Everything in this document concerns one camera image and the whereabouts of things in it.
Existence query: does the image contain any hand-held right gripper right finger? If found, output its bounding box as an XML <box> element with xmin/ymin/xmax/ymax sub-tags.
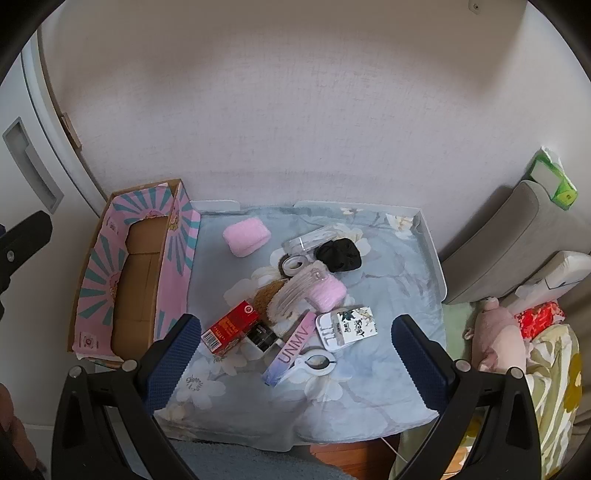
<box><xmin>391</xmin><ymin>315</ymin><xmax>542</xmax><ymax>480</ymax></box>

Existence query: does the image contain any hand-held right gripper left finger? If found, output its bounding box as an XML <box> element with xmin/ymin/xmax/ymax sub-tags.
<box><xmin>50</xmin><ymin>314</ymin><xmax>204</xmax><ymax>480</ymax></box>

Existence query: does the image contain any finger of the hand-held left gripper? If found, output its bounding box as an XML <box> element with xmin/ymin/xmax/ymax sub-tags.
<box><xmin>0</xmin><ymin>211</ymin><xmax>52</xmax><ymax>296</ymax></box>

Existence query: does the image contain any red box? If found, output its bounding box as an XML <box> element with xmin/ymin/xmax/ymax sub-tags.
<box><xmin>201</xmin><ymin>301</ymin><xmax>260</xmax><ymax>355</ymax></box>

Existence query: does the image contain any white floral print box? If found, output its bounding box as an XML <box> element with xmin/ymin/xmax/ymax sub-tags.
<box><xmin>315</xmin><ymin>305</ymin><xmax>379</xmax><ymax>352</ymax></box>

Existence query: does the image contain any pink lined cardboard box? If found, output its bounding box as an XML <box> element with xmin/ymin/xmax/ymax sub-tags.
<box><xmin>68</xmin><ymin>179</ymin><xmax>202</xmax><ymax>370</ymax></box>

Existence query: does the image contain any black jar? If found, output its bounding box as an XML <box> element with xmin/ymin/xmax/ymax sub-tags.
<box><xmin>247</xmin><ymin>320</ymin><xmax>283</xmax><ymax>358</ymax></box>

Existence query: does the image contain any pink fluffy wristband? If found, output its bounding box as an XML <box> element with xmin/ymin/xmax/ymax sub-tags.
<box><xmin>223</xmin><ymin>220</ymin><xmax>271</xmax><ymax>257</ymax></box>
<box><xmin>302</xmin><ymin>274</ymin><xmax>348</xmax><ymax>311</ymax></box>

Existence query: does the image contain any brown plush pouch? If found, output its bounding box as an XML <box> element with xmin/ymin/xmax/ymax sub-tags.
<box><xmin>252</xmin><ymin>281</ymin><xmax>296</xmax><ymax>324</ymax></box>

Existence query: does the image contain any lilac long box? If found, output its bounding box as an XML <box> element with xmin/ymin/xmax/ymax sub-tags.
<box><xmin>261</xmin><ymin>310</ymin><xmax>317</xmax><ymax>386</ymax></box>

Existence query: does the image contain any black scrunchie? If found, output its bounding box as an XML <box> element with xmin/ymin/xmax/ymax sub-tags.
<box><xmin>317</xmin><ymin>239</ymin><xmax>362</xmax><ymax>273</ymax></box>

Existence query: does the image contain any clear tape roll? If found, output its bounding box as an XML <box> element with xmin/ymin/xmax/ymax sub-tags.
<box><xmin>283</xmin><ymin>255</ymin><xmax>311</xmax><ymax>278</ymax></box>

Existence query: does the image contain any clear cotton swab pack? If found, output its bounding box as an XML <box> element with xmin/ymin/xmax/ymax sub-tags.
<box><xmin>283</xmin><ymin>228</ymin><xmax>342</xmax><ymax>257</ymax></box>

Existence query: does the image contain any white rimmed desktop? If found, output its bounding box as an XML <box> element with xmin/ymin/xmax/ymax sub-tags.
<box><xmin>189</xmin><ymin>199</ymin><xmax>450</xmax><ymax>305</ymax></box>

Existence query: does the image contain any person's left hand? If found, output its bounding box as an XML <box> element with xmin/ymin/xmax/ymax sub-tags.
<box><xmin>0</xmin><ymin>382</ymin><xmax>47</xmax><ymax>474</ymax></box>

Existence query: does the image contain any pale green sheet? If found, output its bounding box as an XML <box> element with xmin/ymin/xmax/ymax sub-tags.
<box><xmin>441</xmin><ymin>302</ymin><xmax>478</xmax><ymax>365</ymax></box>

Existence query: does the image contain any floral blue cloth tray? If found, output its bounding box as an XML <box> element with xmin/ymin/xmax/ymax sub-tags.
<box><xmin>154</xmin><ymin>205</ymin><xmax>446</xmax><ymax>450</ymax></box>

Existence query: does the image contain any pink plush toy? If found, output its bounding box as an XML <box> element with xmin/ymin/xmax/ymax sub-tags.
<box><xmin>464</xmin><ymin>296</ymin><xmax>527</xmax><ymax>372</ymax></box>

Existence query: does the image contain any grey mat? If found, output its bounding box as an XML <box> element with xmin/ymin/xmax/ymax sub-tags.
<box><xmin>171</xmin><ymin>438</ymin><xmax>352</xmax><ymax>480</ymax></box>

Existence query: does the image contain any wooden trim strip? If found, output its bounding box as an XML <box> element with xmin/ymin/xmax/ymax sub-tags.
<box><xmin>39</xmin><ymin>28</ymin><xmax>83</xmax><ymax>149</ymax></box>

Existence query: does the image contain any red printed cloth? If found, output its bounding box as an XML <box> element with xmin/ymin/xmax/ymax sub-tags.
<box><xmin>515</xmin><ymin>300</ymin><xmax>566</xmax><ymax>342</ymax></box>

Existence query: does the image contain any yellow green floral blanket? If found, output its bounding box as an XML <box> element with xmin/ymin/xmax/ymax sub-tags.
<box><xmin>390</xmin><ymin>323</ymin><xmax>583</xmax><ymax>480</ymax></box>

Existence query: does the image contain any grey cushion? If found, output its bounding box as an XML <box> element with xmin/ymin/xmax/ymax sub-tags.
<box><xmin>438</xmin><ymin>181</ymin><xmax>591</xmax><ymax>305</ymax></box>

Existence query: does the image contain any white door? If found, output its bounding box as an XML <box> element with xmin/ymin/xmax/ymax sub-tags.
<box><xmin>0</xmin><ymin>28</ymin><xmax>109</xmax><ymax>384</ymax></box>

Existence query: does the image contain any white pillow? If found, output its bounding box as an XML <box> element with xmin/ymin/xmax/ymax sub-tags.
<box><xmin>501</xmin><ymin>250</ymin><xmax>591</xmax><ymax>315</ymax></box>

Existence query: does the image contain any green tissue pack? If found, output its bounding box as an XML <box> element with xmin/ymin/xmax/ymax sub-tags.
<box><xmin>529</xmin><ymin>147</ymin><xmax>579</xmax><ymax>210</ymax></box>

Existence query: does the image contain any grey recessed door handle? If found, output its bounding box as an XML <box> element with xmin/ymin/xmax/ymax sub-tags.
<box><xmin>2</xmin><ymin>117</ymin><xmax>63</xmax><ymax>213</ymax></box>

